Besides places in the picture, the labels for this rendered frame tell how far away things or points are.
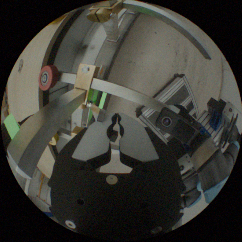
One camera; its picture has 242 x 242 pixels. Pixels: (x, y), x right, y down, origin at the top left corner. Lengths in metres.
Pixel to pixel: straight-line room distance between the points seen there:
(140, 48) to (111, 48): 0.79
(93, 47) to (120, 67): 0.65
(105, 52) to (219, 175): 0.52
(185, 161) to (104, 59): 0.63
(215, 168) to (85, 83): 0.35
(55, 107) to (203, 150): 0.27
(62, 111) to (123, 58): 1.03
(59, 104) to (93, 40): 0.45
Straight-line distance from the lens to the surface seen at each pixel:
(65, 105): 0.16
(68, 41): 0.46
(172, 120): 0.18
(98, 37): 0.55
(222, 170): 0.19
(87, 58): 0.52
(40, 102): 0.36
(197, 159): 0.20
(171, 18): 0.24
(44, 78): 0.29
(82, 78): 0.25
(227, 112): 0.64
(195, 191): 0.63
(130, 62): 1.11
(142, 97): 0.25
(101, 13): 0.19
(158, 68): 1.20
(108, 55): 0.41
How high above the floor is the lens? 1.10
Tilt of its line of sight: 59 degrees down
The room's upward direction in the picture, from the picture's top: 178 degrees clockwise
